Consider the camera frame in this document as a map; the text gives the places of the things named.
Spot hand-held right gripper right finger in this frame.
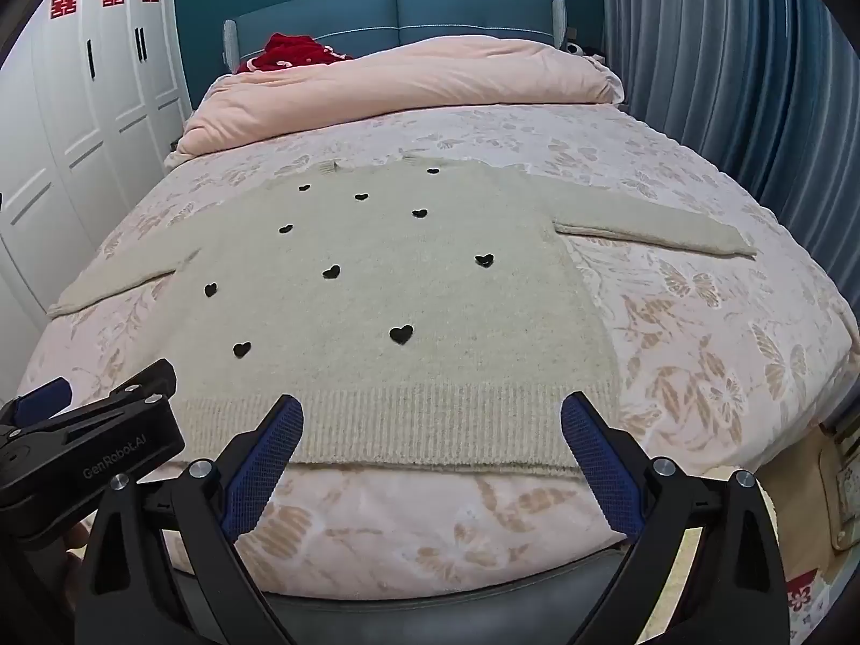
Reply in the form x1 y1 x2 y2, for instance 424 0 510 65
559 390 790 645

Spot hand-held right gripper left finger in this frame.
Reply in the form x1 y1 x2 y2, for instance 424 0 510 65
74 393 306 645

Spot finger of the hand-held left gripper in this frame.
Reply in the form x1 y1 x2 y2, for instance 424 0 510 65
0 379 74 441
101 358 180 412

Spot cream knit sweater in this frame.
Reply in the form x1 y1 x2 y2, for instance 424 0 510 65
47 157 759 471

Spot person's left hand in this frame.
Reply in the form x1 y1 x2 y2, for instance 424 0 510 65
62 522 92 575

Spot pink butterfly bedsheet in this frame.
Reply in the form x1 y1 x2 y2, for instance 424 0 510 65
33 104 860 602

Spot dark leather bed footboard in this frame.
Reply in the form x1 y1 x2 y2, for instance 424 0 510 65
171 544 646 645

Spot red floral mat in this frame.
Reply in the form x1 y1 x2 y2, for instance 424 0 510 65
785 568 830 622

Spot beige box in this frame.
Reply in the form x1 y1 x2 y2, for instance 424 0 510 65
821 440 860 548

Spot white wardrobe doors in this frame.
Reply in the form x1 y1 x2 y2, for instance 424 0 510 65
0 0 196 350

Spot red cloth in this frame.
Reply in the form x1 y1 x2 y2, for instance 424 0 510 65
234 33 354 75

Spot pink pillow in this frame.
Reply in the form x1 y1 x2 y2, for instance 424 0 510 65
164 37 626 169

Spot blue curtain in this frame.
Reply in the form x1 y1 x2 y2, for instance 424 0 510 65
598 0 860 324

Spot blue bed headboard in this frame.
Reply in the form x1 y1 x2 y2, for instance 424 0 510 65
221 0 569 78

